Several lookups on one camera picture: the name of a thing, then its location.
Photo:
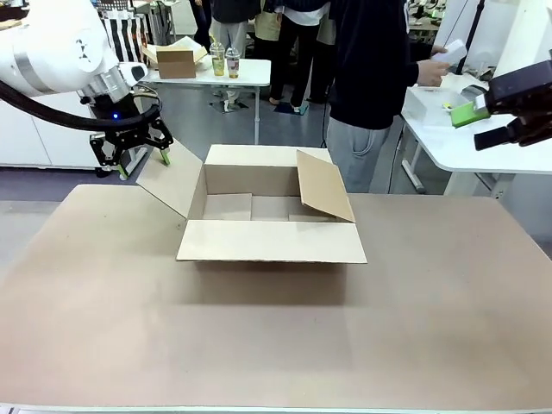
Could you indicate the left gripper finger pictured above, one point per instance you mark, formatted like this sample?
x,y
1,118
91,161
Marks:
x,y
105,151
160,136

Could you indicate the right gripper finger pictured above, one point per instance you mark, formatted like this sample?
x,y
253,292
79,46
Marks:
x,y
468,115
496,138

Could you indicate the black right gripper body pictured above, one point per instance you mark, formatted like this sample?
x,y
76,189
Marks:
x,y
524,88

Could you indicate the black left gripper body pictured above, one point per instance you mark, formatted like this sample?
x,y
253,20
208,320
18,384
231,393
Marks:
x,y
118,116

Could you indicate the small white box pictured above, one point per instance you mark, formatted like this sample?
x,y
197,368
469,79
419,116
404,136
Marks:
x,y
453,51

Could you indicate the large brown cardboard box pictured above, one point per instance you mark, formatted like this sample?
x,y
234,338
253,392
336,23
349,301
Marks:
x,y
276,207

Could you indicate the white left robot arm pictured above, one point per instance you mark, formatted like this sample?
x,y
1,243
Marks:
x,y
47,52

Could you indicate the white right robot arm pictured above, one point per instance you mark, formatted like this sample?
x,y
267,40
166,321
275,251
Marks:
x,y
528,34

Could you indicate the person's left forearm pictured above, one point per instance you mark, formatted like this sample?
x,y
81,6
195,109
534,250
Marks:
x,y
422,56

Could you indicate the white rectangular box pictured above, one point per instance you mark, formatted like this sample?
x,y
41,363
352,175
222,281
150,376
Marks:
x,y
431,108

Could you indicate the small brown cardboard box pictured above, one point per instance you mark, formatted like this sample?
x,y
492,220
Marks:
x,y
177,64

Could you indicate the person's left hand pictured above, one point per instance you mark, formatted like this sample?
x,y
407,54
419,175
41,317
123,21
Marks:
x,y
431,72

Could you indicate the white curved desk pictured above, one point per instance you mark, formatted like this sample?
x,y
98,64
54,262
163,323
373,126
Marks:
x,y
474,151

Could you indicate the white low cabinet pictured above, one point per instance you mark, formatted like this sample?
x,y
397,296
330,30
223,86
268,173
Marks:
x,y
39,142

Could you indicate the black light stand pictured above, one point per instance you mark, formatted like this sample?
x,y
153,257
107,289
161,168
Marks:
x,y
470,34

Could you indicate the black white striped bag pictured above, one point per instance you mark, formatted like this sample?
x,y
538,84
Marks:
x,y
123,34

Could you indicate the clear plastic drink cup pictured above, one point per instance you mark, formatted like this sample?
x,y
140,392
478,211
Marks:
x,y
233,64
217,60

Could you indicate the flat open cardboard sheet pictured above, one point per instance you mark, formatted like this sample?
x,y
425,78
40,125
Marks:
x,y
192,45

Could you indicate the person in dark sweater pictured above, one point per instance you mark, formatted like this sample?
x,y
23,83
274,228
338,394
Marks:
x,y
371,64

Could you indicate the white folding table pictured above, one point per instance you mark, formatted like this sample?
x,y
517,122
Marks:
x,y
250,71

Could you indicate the bystander in grey trousers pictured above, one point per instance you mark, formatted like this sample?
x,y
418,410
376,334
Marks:
x,y
228,30

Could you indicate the bystander in beige clothes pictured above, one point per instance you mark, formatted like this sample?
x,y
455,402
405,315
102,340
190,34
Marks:
x,y
267,26

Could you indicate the bystander in black trousers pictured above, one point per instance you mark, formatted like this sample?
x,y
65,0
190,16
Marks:
x,y
297,47

